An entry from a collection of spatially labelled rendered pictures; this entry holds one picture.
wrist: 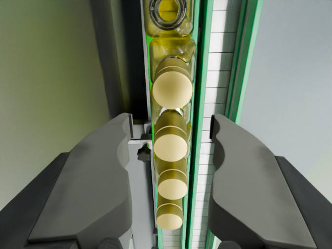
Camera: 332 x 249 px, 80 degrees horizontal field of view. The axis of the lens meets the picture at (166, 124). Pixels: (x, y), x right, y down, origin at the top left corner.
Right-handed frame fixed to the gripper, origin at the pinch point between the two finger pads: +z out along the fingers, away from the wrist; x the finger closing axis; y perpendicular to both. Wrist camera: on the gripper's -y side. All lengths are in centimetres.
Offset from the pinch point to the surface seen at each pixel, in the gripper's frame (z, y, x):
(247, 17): 28.3, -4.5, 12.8
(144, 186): 33, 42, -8
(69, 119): 9.5, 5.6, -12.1
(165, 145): 4.6, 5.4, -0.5
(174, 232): 33, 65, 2
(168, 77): 4.6, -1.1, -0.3
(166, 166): 6.6, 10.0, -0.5
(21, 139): 2.0, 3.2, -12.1
